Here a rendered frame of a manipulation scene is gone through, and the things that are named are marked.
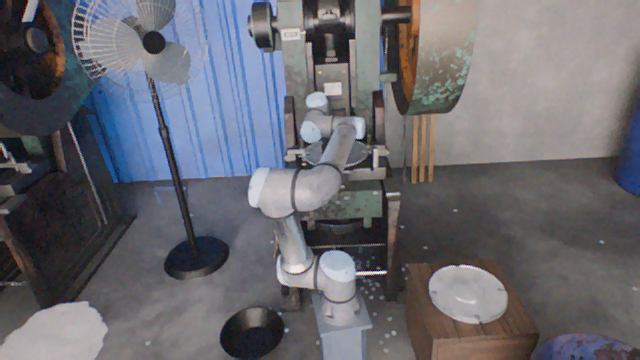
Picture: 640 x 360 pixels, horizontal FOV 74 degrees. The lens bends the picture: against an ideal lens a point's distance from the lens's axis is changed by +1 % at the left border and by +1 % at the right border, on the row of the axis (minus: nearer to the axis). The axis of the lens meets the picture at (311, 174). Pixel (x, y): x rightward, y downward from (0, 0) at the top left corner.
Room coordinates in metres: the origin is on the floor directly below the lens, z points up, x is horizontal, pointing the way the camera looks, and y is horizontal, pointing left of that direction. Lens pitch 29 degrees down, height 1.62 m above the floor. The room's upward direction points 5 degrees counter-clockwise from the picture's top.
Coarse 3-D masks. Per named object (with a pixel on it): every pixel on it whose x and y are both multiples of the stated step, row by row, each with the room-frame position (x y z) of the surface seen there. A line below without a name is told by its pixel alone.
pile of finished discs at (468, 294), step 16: (448, 272) 1.34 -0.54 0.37; (464, 272) 1.33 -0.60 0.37; (480, 272) 1.32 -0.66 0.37; (432, 288) 1.26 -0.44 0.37; (448, 288) 1.25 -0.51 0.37; (464, 288) 1.24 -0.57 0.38; (480, 288) 1.23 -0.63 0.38; (496, 288) 1.23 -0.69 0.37; (448, 304) 1.17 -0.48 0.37; (464, 304) 1.16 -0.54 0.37; (480, 304) 1.15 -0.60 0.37; (496, 304) 1.15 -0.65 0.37; (464, 320) 1.09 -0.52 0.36; (480, 320) 1.08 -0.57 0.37
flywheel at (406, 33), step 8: (400, 0) 2.12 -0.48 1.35; (408, 0) 1.86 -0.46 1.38; (416, 0) 1.77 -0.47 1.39; (416, 8) 1.75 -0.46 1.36; (416, 16) 1.74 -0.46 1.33; (400, 24) 2.11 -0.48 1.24; (408, 24) 1.84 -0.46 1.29; (416, 24) 1.75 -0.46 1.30; (400, 32) 2.09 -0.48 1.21; (408, 32) 2.04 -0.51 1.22; (416, 32) 1.77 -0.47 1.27; (400, 40) 2.08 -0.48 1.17; (408, 40) 2.02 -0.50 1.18; (416, 40) 1.83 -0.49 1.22; (400, 48) 2.05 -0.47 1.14; (408, 48) 2.01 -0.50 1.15; (416, 48) 1.83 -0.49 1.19; (400, 56) 2.03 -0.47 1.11; (408, 56) 2.00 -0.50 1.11; (416, 56) 1.82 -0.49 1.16; (400, 64) 2.02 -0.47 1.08; (408, 64) 1.97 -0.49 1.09; (416, 64) 1.81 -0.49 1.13; (400, 72) 2.00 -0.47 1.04; (408, 72) 1.93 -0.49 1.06; (408, 80) 1.87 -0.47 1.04; (408, 88) 1.79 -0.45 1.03; (408, 96) 1.78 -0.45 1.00
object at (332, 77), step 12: (324, 60) 1.81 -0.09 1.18; (336, 60) 1.80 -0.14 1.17; (348, 60) 1.80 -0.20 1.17; (324, 72) 1.76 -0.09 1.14; (336, 72) 1.76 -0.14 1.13; (348, 72) 1.76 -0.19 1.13; (324, 84) 1.76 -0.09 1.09; (336, 84) 1.76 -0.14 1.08; (348, 84) 1.76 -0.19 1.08; (336, 96) 1.76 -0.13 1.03; (348, 96) 1.76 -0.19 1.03; (336, 108) 1.76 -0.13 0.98; (348, 108) 1.76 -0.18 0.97
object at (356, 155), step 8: (312, 144) 1.82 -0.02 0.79; (320, 144) 1.82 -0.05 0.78; (360, 144) 1.78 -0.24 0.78; (304, 152) 1.75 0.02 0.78; (312, 152) 1.74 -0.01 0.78; (320, 152) 1.74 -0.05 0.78; (352, 152) 1.71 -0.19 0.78; (360, 152) 1.70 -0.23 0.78; (312, 160) 1.66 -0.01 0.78; (352, 160) 1.63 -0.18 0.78; (360, 160) 1.61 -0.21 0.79
